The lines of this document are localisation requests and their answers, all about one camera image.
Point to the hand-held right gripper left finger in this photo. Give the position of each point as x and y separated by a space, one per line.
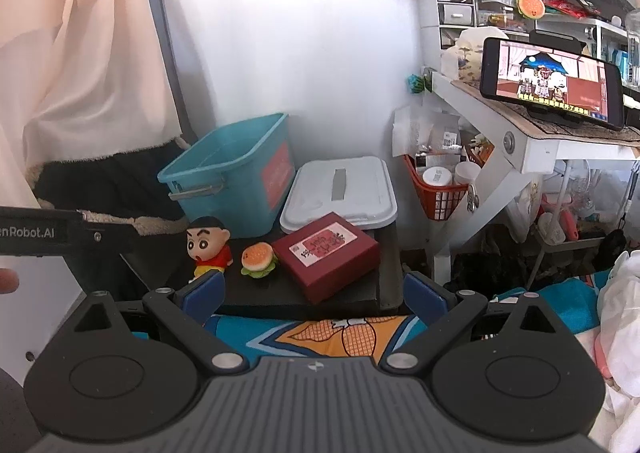
205 295

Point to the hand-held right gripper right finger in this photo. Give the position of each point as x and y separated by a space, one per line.
422 300

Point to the toy hamburger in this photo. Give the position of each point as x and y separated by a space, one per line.
259 259

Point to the dark red gift box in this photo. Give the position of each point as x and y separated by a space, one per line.
345 268

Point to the blue plastic storage bin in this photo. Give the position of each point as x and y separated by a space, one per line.
225 183

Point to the white bin lid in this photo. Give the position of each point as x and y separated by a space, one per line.
365 193

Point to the black desktop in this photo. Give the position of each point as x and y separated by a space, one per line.
260 298

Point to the person's left hand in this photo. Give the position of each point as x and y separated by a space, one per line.
7 281

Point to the black fleece-lined garment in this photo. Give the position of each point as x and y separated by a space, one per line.
100 183

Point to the red plastic basket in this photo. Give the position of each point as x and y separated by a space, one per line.
440 205

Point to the metal mouse-shaped hook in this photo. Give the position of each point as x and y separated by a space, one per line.
472 198

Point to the white labelled jar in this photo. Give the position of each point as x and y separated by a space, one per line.
437 178

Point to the plain white jar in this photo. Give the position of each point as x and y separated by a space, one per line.
469 174

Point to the clear plastic packets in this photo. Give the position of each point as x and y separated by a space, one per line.
425 130

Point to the white desk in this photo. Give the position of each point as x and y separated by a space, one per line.
515 153

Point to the peach curtain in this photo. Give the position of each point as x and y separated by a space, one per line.
75 58

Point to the white plastic bag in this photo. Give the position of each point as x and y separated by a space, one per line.
622 313

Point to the patterned desk mat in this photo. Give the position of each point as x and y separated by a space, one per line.
505 113

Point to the teal flower ornament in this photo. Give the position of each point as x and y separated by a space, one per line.
417 83

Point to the floral tissue pack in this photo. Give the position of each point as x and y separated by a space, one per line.
465 58

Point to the small tablet screen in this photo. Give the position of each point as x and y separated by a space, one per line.
550 78

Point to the white drawer organizer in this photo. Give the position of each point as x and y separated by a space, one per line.
455 13

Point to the watermelon slice plush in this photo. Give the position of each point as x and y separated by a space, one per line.
531 5

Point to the red snack packet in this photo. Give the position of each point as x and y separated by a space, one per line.
570 7

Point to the clear plastic bottle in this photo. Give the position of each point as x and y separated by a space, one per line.
634 48

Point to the white shelf riser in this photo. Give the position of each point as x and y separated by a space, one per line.
600 23

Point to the grey metal frame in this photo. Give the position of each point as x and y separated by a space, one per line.
167 58

